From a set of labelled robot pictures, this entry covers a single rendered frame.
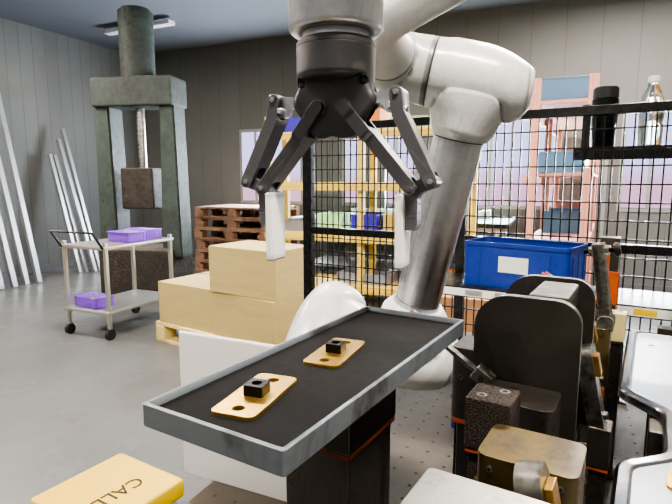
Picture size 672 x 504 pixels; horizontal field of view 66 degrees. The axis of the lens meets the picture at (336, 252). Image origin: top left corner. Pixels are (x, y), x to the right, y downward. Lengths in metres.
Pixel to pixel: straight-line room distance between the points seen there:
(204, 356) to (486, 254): 0.85
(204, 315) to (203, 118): 5.55
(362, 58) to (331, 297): 0.80
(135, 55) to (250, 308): 3.56
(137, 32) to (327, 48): 5.97
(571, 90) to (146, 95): 4.25
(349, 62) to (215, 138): 8.59
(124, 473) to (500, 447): 0.35
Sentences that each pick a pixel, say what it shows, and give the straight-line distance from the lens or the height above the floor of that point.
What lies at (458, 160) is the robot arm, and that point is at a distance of 1.04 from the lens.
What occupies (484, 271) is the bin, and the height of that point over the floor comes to 1.07.
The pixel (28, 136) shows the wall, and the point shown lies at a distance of 8.79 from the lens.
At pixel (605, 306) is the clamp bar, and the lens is 1.13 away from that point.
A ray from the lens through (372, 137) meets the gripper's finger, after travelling 0.49.
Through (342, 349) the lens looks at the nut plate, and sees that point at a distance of 0.53.
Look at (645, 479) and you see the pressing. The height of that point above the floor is 1.00.
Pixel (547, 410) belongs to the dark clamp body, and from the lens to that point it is 0.65.
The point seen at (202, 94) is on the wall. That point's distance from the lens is 9.29.
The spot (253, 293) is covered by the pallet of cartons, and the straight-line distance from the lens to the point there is 3.70.
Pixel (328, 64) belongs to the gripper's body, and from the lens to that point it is 0.48.
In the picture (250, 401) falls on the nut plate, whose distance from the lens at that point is 0.43.
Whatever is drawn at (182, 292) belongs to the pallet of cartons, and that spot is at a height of 0.45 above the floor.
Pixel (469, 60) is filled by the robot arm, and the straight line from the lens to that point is 1.01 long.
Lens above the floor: 1.34
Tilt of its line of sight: 8 degrees down
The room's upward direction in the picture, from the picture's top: straight up
